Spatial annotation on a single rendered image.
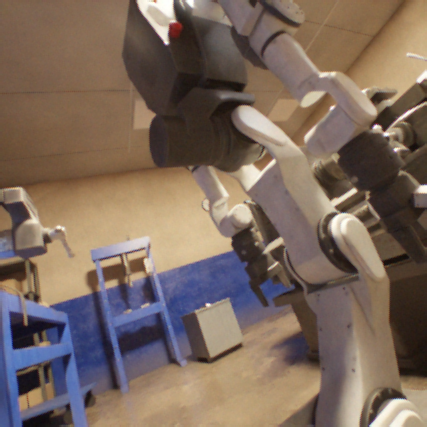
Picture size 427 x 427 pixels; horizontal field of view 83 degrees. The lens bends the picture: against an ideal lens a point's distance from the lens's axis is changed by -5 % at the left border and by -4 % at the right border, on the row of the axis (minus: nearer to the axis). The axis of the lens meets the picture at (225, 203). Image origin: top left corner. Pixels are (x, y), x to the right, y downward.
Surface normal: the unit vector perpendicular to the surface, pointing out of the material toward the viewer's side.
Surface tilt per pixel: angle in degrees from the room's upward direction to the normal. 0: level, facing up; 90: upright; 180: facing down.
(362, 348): 90
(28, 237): 90
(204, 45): 101
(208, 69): 123
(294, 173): 115
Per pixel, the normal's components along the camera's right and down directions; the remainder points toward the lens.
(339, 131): -0.75, 0.31
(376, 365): 0.42, -0.46
